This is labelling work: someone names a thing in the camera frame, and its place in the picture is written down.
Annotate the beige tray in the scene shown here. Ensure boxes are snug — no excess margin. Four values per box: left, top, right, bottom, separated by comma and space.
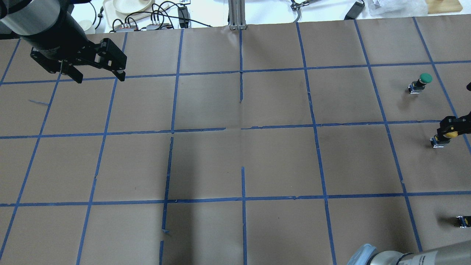
103, 0, 157, 27

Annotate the usb hub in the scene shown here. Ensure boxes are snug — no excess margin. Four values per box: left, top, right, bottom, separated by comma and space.
114, 24, 137, 32
145, 22, 173, 31

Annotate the white paper cup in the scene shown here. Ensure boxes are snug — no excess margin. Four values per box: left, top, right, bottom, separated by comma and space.
78, 20, 95, 32

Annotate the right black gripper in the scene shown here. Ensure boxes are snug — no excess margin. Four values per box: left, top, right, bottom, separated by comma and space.
437, 82, 471, 139

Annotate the black power adapter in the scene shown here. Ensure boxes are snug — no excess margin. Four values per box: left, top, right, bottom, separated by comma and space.
344, 0, 365, 20

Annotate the small black switch block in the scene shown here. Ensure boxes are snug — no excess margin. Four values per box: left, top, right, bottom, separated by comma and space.
456, 215, 471, 228

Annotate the wooden board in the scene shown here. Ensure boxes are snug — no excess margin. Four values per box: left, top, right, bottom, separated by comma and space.
425, 0, 463, 15

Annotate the clear plastic bag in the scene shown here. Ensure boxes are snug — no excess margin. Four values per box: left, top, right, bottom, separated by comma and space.
365, 0, 428, 18

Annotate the aluminium frame post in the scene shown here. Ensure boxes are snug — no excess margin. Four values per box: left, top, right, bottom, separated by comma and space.
228, 0, 247, 31

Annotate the green push button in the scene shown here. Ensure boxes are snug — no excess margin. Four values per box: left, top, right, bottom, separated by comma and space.
408, 73, 433, 95

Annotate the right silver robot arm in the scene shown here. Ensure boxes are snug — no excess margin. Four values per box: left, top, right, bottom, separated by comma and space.
347, 114, 471, 265

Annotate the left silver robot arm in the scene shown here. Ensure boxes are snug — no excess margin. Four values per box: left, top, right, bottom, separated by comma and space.
1, 0, 127, 84

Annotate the lower usb hub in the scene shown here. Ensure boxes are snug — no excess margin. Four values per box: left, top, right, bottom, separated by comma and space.
114, 24, 137, 32

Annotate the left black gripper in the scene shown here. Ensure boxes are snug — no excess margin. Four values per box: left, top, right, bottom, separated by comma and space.
30, 38, 127, 84

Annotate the upper usb hub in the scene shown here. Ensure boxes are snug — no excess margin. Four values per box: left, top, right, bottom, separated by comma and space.
145, 22, 173, 31

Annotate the beige plate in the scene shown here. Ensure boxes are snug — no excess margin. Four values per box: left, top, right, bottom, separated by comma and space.
112, 0, 153, 15

